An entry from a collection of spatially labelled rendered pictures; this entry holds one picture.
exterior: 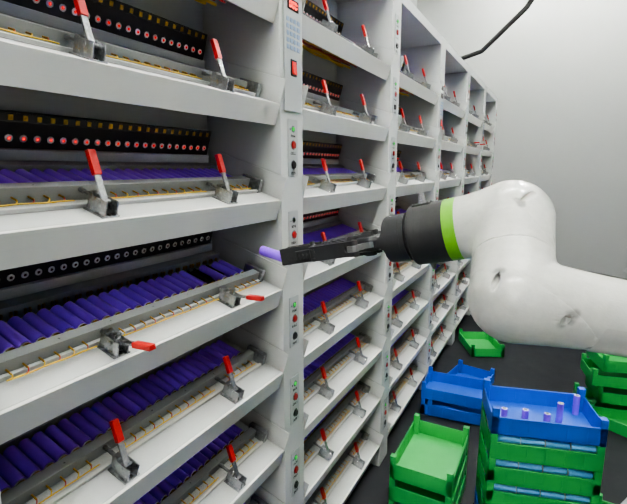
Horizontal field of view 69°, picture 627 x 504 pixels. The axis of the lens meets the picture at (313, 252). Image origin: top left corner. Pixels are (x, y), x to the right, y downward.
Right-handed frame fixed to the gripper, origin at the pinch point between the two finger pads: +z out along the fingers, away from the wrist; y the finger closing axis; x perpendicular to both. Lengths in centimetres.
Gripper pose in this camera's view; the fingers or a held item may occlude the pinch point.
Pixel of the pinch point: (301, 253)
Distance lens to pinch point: 80.7
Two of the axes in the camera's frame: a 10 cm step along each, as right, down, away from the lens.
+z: -8.5, 1.4, 5.0
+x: 2.0, 9.8, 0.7
